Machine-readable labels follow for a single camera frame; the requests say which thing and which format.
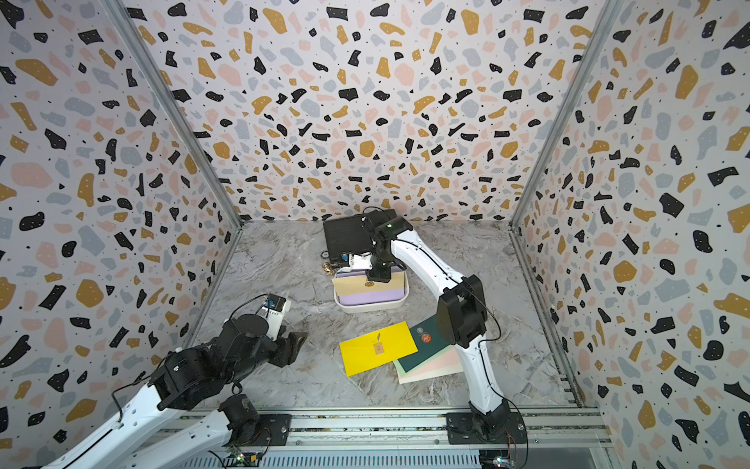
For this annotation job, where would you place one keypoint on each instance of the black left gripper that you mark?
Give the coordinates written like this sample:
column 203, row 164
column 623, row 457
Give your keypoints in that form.
column 289, row 347

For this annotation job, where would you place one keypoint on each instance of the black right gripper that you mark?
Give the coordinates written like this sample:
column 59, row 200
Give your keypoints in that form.
column 380, row 277

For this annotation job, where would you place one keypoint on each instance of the lilac envelope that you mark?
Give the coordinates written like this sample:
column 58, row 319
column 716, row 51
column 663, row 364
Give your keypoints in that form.
column 372, row 298

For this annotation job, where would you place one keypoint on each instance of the white storage tray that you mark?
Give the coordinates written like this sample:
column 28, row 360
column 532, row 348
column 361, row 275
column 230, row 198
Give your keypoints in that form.
column 374, row 307

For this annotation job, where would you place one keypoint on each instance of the dark green envelope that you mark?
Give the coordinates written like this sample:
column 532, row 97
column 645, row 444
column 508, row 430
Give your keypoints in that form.
column 427, row 338

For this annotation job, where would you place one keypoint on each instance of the bright yellow envelope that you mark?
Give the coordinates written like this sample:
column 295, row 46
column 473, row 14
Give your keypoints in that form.
column 377, row 348

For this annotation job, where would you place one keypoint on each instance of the pale yellow envelope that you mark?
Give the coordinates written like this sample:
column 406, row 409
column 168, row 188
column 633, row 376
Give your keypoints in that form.
column 357, row 282

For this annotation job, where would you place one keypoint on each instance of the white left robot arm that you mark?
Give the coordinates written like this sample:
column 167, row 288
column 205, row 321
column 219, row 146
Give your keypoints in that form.
column 183, row 381

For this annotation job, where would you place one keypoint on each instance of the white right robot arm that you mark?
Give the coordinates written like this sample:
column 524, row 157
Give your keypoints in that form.
column 461, row 315

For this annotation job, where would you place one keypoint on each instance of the black metal briefcase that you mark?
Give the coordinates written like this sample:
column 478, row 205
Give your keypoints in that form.
column 352, row 235

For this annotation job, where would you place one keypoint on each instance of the small brass keys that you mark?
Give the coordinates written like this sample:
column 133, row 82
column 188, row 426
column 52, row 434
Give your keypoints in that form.
column 328, row 269

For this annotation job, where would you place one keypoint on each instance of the small electronics board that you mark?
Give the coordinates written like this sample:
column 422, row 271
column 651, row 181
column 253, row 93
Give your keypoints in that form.
column 236, row 458

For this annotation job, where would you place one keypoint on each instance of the mint green envelope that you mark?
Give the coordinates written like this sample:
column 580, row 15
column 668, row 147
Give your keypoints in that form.
column 409, row 363

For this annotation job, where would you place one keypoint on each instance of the pink envelope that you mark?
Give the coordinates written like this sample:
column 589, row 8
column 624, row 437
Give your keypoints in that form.
column 445, row 358

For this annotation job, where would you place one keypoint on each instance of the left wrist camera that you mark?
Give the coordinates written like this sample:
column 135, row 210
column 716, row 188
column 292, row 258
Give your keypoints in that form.
column 275, row 309

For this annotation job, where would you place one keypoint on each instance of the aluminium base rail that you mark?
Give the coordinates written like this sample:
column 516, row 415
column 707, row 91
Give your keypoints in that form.
column 416, row 438

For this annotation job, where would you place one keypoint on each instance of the aluminium corner post right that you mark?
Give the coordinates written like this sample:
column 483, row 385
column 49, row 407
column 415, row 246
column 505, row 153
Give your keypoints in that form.
column 599, row 36

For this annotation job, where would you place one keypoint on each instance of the aluminium corner post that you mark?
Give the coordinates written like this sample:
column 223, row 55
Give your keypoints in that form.
column 599, row 36
column 123, row 24

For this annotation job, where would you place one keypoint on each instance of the aluminium corner post left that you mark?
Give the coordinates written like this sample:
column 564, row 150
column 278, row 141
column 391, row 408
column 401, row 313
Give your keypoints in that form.
column 123, row 24

